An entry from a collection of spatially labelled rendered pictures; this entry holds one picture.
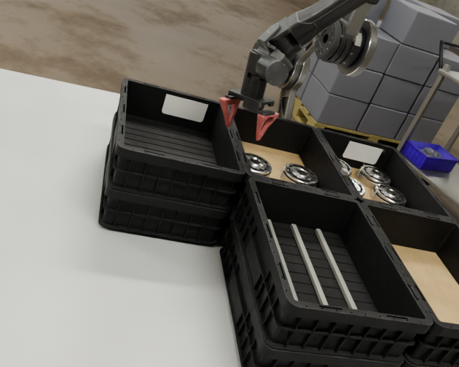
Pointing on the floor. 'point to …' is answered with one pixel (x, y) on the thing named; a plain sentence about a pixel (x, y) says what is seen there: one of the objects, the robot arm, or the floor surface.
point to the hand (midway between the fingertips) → (243, 129)
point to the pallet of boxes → (388, 79)
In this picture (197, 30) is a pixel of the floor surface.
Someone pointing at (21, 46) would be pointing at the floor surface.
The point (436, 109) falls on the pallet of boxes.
